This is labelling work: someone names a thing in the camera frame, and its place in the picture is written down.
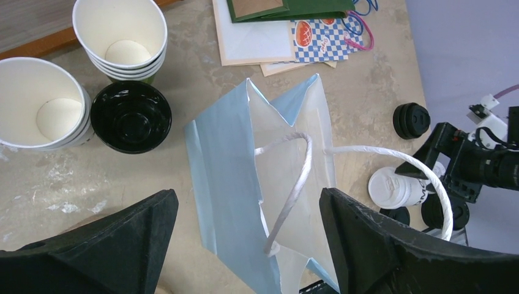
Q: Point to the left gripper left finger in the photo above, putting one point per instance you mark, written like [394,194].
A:
[34,269]

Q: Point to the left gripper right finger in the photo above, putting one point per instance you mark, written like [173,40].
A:
[373,253]

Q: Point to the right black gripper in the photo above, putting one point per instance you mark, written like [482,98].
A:
[489,161]

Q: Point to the single white paper cup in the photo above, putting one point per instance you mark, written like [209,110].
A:
[410,191]

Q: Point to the white cup lid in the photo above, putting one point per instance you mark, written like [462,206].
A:
[386,189]

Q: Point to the light blue paper bag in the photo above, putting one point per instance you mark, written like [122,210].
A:
[258,168]

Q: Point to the white cup stack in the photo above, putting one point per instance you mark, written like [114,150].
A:
[43,107]
[125,40]

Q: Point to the brown pulp cup carrier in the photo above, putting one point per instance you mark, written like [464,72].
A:
[123,251]

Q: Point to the black cup lid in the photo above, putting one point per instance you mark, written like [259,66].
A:
[411,120]
[401,214]

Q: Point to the black paper cup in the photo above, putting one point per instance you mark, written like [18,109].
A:
[131,117]

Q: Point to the checkered patterned paper bag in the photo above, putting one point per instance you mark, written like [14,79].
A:
[331,39]

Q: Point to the cream paper bag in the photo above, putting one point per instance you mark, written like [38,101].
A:
[269,43]

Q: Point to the green paper bag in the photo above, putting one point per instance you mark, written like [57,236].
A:
[298,10]

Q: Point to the wooden shelf rack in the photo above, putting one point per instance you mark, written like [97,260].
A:
[39,28]

